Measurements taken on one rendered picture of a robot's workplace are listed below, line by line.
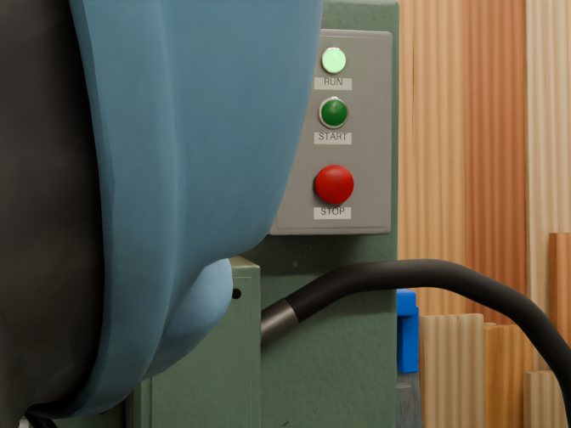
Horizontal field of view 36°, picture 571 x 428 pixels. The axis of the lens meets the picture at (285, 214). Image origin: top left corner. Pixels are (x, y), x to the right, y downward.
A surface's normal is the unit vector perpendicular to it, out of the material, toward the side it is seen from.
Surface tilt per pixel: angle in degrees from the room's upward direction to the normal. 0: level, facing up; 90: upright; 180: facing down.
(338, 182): 90
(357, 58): 90
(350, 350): 90
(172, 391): 90
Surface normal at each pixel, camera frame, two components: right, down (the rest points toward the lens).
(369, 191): 0.23, 0.05
